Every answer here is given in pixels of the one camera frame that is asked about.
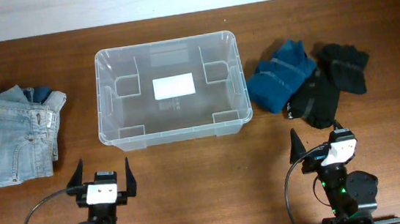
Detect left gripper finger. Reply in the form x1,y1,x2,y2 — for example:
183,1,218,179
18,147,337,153
67,159,83,193
125,157,137,197

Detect black garment with tape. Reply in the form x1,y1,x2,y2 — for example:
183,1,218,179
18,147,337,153
286,67,340,129

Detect teal blue garment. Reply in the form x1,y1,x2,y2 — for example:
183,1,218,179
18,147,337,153
246,40,317,113

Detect light blue jeans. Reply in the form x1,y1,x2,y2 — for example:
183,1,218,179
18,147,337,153
0,86,66,187

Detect dark blue jeans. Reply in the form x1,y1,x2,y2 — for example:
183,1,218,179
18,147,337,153
0,84,54,108

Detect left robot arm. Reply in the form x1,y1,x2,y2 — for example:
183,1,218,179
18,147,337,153
67,160,137,224

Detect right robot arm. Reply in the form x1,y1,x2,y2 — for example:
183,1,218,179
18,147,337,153
290,121,378,224

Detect clear plastic storage bin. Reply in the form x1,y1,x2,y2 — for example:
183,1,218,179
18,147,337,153
94,31,253,152

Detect white label in bin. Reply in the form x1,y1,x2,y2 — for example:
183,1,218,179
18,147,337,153
152,73,196,100

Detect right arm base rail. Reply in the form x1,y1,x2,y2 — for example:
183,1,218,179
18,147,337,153
320,211,400,224

